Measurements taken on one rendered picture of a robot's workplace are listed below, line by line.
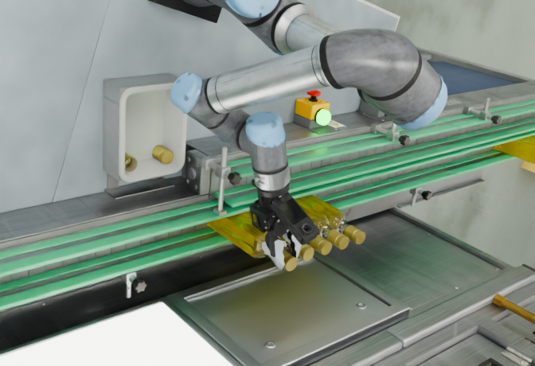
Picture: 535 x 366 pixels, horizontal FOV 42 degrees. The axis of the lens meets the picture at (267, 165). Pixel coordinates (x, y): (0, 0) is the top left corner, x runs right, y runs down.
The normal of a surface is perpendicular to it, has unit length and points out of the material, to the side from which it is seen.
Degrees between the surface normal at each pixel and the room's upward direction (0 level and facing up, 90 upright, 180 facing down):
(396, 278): 91
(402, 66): 21
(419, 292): 90
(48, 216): 90
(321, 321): 90
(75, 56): 0
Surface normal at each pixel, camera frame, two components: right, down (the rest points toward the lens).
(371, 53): -0.11, -0.09
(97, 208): 0.10, -0.93
